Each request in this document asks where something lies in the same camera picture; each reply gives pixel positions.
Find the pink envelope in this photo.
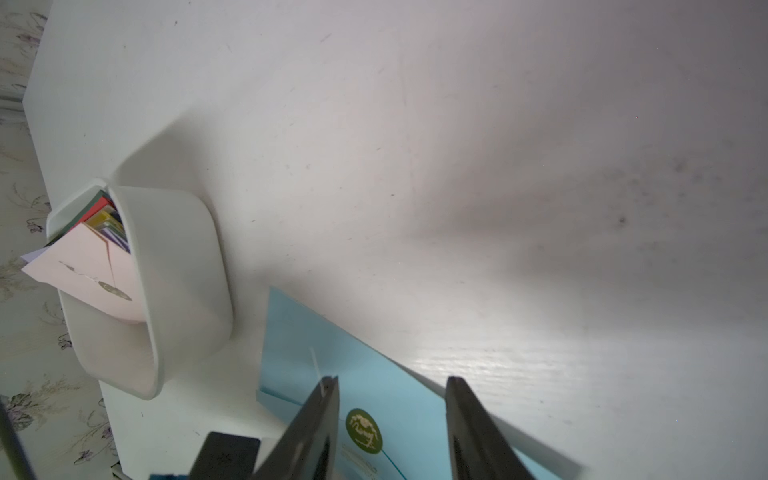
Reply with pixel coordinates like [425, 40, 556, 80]
[22, 223, 146, 324]

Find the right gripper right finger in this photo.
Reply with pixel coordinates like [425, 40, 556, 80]
[445, 376, 534, 480]

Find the white rectangular storage tray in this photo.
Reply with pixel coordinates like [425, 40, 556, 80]
[46, 179, 233, 400]

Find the red envelope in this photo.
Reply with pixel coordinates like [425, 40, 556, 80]
[75, 195, 114, 225]

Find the light blue envelope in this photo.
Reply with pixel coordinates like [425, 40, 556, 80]
[257, 289, 554, 479]

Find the yellow envelope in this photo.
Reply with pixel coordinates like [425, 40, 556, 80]
[85, 208, 120, 230]

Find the dark green envelope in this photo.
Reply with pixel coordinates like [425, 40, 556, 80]
[46, 187, 111, 246]

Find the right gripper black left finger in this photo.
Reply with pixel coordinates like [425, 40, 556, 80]
[251, 376, 340, 480]

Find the lilac purple envelope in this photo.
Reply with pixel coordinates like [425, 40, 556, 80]
[96, 223, 130, 252]

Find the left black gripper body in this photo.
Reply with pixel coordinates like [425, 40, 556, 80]
[149, 431, 262, 480]

